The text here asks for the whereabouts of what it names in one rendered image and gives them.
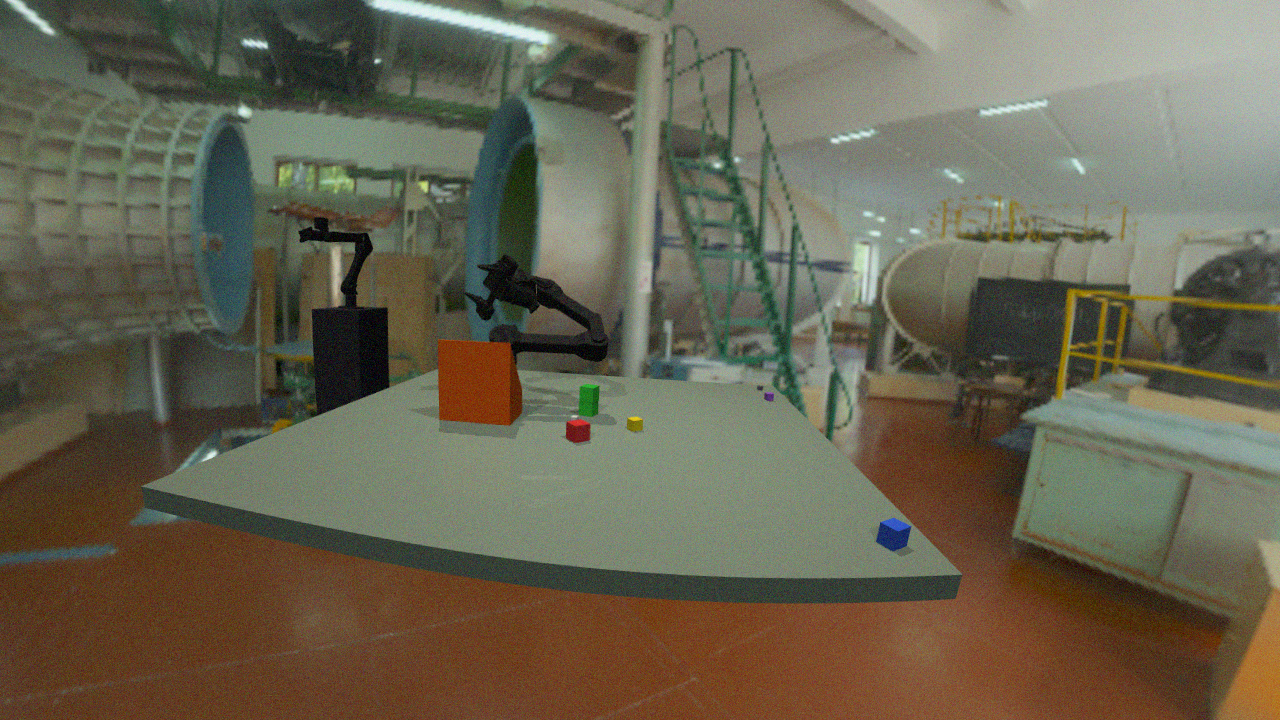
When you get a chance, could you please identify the blue cube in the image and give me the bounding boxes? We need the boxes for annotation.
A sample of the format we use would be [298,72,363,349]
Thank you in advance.
[876,518,911,551]

